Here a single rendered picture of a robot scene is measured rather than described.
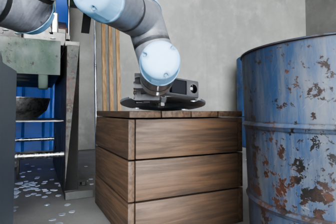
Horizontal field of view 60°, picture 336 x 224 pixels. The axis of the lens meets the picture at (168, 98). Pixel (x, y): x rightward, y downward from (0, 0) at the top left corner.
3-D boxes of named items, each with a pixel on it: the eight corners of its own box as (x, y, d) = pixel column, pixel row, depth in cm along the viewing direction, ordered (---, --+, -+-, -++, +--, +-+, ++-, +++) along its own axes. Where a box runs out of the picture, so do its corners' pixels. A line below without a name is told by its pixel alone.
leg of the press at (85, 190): (93, 197, 118) (96, -21, 122) (63, 201, 114) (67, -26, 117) (69, 161, 202) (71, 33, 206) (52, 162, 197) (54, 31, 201)
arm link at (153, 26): (137, -27, 52) (153, 29, 50) (162, -4, 63) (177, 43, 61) (102, -7, 55) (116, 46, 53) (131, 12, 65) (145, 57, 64)
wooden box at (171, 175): (243, 221, 92) (242, 111, 93) (127, 246, 75) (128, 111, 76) (182, 190, 127) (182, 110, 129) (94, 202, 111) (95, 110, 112)
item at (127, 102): (158, 113, 119) (158, 111, 119) (221, 106, 101) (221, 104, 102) (101, 103, 97) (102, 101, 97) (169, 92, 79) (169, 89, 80)
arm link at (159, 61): (174, 30, 54) (188, 73, 52) (168, 51, 64) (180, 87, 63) (133, 40, 52) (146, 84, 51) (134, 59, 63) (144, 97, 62)
